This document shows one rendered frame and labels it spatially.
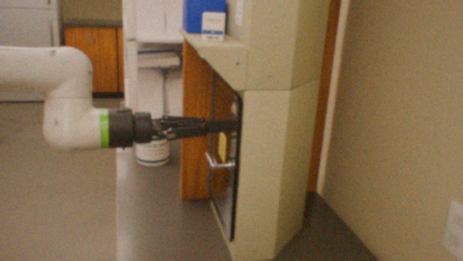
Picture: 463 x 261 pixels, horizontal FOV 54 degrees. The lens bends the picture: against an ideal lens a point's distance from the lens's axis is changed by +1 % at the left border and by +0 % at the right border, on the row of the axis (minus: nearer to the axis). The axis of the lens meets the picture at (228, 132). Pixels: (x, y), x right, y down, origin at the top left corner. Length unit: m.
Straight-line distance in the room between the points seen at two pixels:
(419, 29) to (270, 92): 0.40
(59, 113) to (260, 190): 0.51
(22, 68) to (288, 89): 0.57
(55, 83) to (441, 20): 0.86
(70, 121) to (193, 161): 0.56
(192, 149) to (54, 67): 0.60
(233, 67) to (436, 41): 0.47
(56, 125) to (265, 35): 0.50
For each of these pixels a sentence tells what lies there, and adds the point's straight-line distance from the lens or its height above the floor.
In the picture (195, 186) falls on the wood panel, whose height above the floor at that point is 0.99.
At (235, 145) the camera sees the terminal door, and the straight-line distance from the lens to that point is 1.10.
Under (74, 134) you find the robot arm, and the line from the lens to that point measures 1.03.
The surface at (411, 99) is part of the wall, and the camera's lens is 1.23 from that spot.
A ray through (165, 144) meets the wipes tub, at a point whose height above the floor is 1.02.
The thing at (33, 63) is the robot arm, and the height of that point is 1.47.
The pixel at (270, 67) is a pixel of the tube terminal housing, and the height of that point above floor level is 1.46.
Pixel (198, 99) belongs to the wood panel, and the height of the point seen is 1.29.
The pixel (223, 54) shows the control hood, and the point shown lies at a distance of 1.02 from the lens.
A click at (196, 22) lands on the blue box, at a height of 1.54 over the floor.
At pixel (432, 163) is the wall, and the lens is 1.17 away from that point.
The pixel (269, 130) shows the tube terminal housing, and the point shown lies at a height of 1.31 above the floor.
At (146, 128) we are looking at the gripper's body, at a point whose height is 1.32.
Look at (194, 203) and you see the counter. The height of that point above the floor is 0.94.
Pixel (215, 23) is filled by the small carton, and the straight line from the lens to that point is 1.09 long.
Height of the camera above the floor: 1.66
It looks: 19 degrees down
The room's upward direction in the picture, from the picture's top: 3 degrees clockwise
